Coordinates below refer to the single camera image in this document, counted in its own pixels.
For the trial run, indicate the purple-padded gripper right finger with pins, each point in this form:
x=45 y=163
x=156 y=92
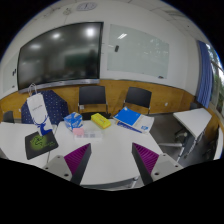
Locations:
x=153 y=166

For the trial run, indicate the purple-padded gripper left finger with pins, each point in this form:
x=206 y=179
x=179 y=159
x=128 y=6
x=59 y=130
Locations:
x=72 y=166

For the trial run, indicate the pink charger plug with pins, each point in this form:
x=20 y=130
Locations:
x=78 y=131

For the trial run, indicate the white power strip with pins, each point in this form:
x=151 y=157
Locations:
x=89 y=135

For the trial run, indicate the black mouse pad green logo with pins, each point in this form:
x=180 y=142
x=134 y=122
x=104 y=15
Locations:
x=36 y=145

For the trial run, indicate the white booklet under blue book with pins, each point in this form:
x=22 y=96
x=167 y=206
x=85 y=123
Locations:
x=142 y=125

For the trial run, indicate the blue tissue box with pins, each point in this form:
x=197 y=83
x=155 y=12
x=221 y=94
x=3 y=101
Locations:
x=73 y=120

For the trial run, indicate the white paper bag blue deer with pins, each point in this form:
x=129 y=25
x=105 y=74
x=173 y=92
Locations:
x=38 y=111

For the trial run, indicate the yellow box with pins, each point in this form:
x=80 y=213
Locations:
x=100 y=120

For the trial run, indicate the blue book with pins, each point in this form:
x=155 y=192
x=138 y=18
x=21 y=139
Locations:
x=127 y=116

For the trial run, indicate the white side table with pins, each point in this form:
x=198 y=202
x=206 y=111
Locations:
x=194 y=123

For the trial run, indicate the black chair left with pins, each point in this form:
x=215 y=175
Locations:
x=90 y=95

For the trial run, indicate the black chair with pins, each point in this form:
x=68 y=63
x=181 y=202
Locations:
x=90 y=95
x=139 y=97

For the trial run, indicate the black chair right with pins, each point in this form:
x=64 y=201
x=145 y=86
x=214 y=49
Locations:
x=139 y=97

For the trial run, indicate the blue window curtain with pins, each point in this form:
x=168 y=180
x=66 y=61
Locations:
x=206 y=76

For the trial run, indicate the large black wall display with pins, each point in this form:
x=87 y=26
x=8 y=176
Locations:
x=65 y=55

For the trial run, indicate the glass whiteboard on wall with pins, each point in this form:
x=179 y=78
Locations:
x=134 y=51

